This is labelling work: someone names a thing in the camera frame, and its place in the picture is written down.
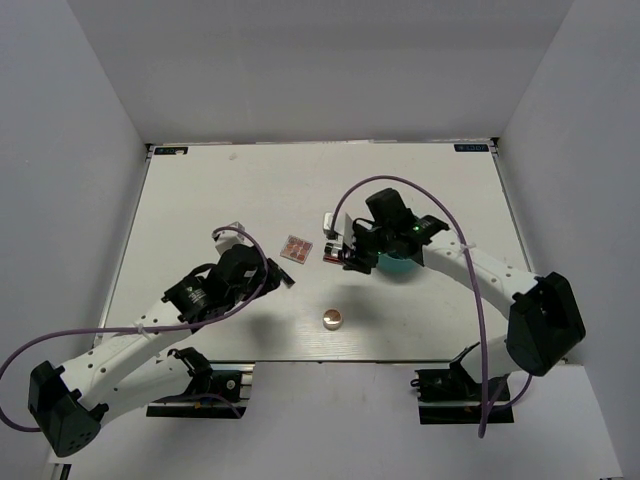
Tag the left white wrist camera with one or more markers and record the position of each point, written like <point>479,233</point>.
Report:
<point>226,238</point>

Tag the right blue corner label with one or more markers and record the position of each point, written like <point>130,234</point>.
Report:
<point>471,147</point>

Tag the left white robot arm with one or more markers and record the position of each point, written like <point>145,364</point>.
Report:
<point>73,401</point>

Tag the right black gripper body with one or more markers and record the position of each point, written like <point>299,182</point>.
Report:
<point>368,244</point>

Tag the eyeshadow palette clear case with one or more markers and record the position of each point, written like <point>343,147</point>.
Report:
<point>296,249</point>

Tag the left blue corner label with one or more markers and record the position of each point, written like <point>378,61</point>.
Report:
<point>170,151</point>

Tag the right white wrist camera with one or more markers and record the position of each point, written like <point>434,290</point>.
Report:
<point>338,229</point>

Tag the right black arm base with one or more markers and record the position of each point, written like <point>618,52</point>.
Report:
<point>445,399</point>

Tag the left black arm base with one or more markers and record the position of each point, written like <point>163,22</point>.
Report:
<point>224,396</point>

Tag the blue corner label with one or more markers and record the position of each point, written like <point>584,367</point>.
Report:
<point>471,147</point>
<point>170,151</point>

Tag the round beige powder compact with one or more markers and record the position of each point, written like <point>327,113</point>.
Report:
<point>332,319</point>

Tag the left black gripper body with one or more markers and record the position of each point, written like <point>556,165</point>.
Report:
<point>243,290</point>

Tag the clear bottle black cap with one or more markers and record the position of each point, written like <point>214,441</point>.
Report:
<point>335,249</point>

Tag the dark red lip gloss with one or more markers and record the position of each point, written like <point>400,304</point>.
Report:
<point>332,259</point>

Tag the teal round organizer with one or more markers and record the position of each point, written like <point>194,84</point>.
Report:
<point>392,265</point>

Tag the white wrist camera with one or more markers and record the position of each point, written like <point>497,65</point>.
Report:
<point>338,229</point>
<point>226,238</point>

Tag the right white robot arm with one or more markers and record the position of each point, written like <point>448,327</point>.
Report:
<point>543,319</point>

